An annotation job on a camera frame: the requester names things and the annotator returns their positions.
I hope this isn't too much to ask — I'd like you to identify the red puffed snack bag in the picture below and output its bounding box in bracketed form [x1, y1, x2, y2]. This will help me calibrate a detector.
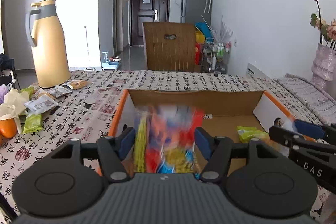
[133, 105, 206, 174]

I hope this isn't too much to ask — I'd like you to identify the white plastic bag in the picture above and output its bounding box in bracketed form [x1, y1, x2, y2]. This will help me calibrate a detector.
[0, 89, 29, 134]

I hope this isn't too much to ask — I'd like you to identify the metal storage rack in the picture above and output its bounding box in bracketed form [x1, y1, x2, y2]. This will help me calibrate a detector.
[203, 40, 232, 73]

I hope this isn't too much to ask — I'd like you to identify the white flat panel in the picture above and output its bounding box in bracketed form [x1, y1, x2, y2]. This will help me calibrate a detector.
[247, 63, 272, 81]

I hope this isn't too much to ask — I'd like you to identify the dark entrance door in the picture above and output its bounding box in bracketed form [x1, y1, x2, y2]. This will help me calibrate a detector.
[130, 0, 171, 46]

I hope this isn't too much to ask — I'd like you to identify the white grey snack packet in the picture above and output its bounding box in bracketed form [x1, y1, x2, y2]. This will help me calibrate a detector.
[24, 95, 59, 114]

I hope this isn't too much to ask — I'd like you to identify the grey quilted blanket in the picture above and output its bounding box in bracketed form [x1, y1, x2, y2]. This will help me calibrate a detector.
[273, 73, 336, 126]

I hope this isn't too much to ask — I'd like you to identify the tan snack packet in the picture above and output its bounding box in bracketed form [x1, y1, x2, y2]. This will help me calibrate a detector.
[34, 89, 55, 100]

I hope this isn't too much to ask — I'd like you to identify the wooden chair back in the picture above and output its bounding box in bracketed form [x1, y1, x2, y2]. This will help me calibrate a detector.
[142, 21, 197, 73]

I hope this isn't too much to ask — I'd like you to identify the pink textured vase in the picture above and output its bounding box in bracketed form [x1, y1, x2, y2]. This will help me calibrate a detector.
[311, 43, 336, 90]

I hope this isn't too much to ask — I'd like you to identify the red cardboard box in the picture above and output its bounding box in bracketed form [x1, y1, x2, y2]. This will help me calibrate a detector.
[108, 89, 317, 174]

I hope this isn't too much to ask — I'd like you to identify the green white protein bar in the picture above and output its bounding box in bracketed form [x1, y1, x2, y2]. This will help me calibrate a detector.
[237, 126, 289, 159]

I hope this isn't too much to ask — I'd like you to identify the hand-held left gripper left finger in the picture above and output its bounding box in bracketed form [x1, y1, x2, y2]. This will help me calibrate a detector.
[49, 126, 136, 184]

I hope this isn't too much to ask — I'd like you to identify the red gift box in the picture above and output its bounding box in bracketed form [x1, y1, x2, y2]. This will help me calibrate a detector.
[195, 43, 204, 65]

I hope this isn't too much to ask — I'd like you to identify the thin mop pole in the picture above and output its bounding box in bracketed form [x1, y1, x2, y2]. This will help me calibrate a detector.
[84, 26, 88, 68]

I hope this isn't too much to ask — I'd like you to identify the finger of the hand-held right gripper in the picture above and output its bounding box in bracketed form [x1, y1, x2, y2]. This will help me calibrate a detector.
[294, 119, 336, 146]
[269, 126, 305, 147]

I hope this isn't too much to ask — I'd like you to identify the blue white basket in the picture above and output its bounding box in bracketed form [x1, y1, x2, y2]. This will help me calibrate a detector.
[102, 51, 121, 71]

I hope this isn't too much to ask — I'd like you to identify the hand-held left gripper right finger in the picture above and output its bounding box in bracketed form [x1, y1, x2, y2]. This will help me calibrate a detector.
[195, 126, 281, 184]

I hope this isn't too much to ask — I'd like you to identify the yellow thermos jug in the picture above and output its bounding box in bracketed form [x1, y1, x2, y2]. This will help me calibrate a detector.
[25, 0, 71, 88]

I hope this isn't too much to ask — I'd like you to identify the green snack packet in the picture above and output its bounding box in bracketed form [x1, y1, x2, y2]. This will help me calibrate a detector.
[22, 113, 43, 134]

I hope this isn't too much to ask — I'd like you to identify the clear cookie snack packet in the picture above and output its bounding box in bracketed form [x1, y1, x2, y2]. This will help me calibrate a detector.
[63, 80, 88, 90]

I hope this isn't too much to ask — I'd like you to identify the orange fruit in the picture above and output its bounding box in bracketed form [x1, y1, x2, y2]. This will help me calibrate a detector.
[0, 119, 17, 138]

